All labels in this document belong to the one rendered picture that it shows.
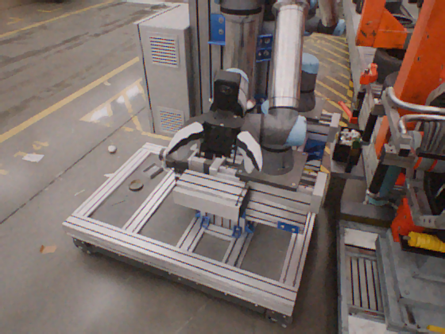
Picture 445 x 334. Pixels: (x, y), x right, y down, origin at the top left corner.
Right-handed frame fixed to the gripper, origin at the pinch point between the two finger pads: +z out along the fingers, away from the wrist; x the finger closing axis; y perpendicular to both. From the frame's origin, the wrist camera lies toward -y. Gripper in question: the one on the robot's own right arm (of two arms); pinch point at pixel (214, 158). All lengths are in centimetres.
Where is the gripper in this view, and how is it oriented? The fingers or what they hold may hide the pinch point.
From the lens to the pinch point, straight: 51.0
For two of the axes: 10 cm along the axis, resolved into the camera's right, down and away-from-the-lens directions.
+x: -9.8, -1.8, 0.1
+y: -1.3, 7.7, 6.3
